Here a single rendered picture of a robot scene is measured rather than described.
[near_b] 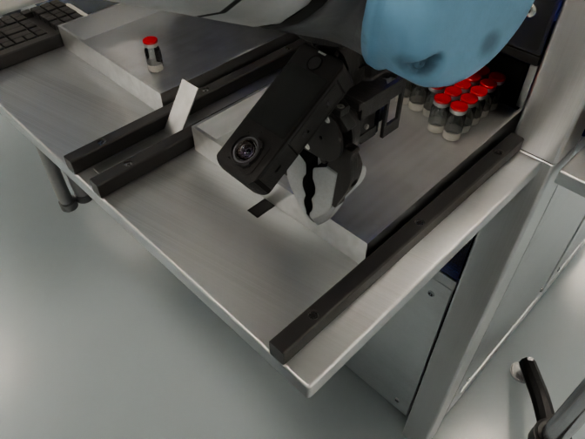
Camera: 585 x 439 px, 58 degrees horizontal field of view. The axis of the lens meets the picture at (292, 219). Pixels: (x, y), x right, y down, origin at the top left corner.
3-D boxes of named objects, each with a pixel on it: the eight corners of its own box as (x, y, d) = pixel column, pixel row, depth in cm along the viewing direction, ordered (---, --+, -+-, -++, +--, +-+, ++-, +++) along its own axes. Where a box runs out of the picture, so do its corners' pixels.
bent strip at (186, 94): (190, 118, 68) (183, 77, 64) (205, 128, 67) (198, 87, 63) (93, 169, 61) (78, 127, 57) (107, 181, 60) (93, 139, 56)
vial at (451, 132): (447, 129, 66) (456, 97, 63) (463, 136, 65) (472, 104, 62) (438, 137, 65) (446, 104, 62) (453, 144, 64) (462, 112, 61)
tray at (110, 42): (232, -17, 98) (231, -38, 95) (338, 29, 85) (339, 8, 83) (64, 47, 81) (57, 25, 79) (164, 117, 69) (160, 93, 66)
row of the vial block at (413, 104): (361, 76, 75) (365, 45, 72) (473, 128, 66) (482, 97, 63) (352, 81, 74) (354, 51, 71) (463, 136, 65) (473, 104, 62)
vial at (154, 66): (158, 64, 77) (152, 36, 74) (166, 69, 76) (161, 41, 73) (145, 69, 76) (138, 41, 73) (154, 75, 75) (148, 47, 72)
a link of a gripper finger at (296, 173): (346, 198, 55) (354, 124, 48) (307, 227, 52) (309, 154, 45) (324, 184, 56) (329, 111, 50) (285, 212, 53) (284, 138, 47)
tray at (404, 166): (370, 49, 81) (373, 27, 78) (528, 118, 68) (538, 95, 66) (195, 150, 64) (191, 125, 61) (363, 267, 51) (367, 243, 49)
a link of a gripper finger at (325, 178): (370, 213, 53) (381, 139, 47) (331, 245, 50) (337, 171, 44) (346, 199, 55) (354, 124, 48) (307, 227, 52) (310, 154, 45)
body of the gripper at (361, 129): (400, 135, 47) (424, 1, 39) (336, 180, 43) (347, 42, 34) (335, 101, 51) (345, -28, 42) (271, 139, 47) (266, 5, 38)
